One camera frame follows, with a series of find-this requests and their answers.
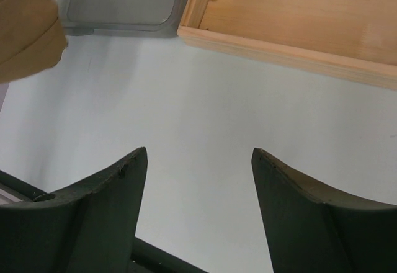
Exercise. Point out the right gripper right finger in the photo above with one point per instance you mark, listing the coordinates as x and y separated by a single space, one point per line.
313 227

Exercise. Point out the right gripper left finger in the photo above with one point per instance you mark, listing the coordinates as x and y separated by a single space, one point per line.
88 226

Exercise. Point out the clear grey plastic bin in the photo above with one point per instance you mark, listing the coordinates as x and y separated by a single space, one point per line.
123 18

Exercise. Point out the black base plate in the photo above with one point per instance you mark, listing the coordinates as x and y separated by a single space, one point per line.
145 257

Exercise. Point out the tan cloth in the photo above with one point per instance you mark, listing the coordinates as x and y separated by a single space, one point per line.
32 38

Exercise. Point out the wooden clothes rack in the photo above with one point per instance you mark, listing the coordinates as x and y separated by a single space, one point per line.
348 39

